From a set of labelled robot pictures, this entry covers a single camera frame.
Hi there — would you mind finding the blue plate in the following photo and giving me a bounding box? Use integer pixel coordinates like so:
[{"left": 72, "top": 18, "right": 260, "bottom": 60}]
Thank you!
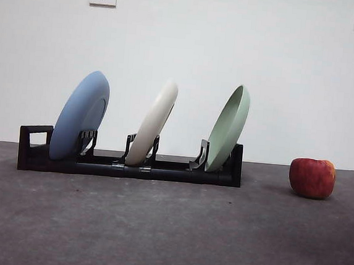
[{"left": 48, "top": 67, "right": 113, "bottom": 165}]

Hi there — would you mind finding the green plate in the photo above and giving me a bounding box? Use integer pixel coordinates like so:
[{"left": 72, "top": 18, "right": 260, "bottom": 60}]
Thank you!
[{"left": 204, "top": 81, "right": 253, "bottom": 176}]

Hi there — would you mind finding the cream yellow plate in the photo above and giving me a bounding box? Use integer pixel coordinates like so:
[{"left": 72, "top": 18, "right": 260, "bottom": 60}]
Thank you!
[{"left": 124, "top": 75, "right": 180, "bottom": 170}]

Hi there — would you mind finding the red apple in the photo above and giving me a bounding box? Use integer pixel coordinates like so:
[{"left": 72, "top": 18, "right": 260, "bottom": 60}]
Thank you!
[{"left": 287, "top": 156, "right": 338, "bottom": 201}]

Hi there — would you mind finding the black plate rack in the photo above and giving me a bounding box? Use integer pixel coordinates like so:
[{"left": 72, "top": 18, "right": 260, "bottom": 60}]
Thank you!
[{"left": 16, "top": 122, "right": 245, "bottom": 190}]

